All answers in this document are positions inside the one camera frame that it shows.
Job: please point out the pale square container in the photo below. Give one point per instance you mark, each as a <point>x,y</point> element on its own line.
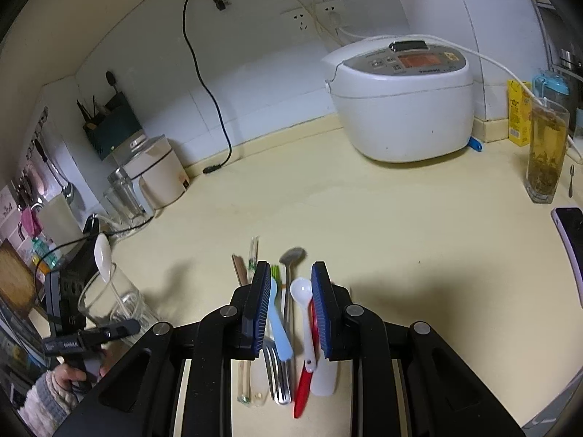
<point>59,221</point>

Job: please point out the dark green utensil holder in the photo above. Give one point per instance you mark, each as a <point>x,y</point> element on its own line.
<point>114,132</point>

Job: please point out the white rice cooker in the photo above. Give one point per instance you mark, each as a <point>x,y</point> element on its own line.
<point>401,118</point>

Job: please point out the pink cloth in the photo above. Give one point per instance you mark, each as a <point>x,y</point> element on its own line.
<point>29,219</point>

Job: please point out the white wall socket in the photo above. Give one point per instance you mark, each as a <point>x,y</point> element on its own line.
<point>296,20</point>
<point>323,9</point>

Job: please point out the black ladle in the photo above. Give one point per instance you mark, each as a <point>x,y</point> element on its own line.
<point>110,78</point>

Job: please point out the pink hanging scrubber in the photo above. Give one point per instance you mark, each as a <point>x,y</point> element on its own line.
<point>36,182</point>

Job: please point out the metal spoon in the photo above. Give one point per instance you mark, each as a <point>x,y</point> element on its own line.
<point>291,257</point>

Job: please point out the person's left hand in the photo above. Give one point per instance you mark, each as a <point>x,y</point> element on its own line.
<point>68,377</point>

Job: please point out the phone in purple case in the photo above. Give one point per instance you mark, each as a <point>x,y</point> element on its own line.
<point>571,255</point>

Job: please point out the hanging metal ladle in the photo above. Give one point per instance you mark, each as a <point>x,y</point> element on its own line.
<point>68,191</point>

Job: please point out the clear glass cup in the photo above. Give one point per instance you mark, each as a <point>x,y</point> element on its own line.
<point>132,300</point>

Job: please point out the small metal fruit fork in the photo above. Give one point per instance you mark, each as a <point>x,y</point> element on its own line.
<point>570,182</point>

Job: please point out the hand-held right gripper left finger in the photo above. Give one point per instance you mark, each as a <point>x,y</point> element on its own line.
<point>255,318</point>

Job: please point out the yellow carton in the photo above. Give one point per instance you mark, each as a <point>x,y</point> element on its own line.
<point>519,114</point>

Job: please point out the wooden cutting board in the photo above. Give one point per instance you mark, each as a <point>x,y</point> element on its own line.
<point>16,277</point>

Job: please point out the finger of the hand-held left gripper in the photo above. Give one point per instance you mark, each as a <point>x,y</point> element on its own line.
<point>91,339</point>

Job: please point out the green bottle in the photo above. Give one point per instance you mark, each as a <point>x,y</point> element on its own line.
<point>45,252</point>

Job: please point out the cream electric kettle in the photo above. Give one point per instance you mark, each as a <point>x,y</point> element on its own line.
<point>159,173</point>

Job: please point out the blue plastic fork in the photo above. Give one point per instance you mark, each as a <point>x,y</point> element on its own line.
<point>280,332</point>

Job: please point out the blue lidded jug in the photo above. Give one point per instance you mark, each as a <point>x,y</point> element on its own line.
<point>553,84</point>

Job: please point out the person's left forearm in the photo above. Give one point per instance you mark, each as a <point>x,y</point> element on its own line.
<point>45,405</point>

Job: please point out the small white spoon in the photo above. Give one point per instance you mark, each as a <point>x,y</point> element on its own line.
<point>300,289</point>

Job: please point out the glass jar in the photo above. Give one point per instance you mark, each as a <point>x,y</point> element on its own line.
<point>125,195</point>

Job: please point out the red plastic spoon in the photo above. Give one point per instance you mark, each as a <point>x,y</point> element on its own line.
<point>303,391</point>

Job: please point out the brown chopstick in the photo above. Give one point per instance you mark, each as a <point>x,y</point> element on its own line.
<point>237,268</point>
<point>243,268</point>

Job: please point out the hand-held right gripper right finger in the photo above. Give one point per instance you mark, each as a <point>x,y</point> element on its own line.
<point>325,318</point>

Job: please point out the wall hook rail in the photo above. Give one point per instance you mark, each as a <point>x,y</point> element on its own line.
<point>36,132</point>

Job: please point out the metal kitchen rack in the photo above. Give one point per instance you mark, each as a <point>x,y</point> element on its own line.
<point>564,54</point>

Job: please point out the white plastic fork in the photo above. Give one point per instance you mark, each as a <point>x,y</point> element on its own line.
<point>324,378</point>

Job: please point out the black electric griddle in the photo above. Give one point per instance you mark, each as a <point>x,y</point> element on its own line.
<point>68,291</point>

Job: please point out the large white plastic spoon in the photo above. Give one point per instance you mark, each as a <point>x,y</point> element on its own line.
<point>102,250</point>

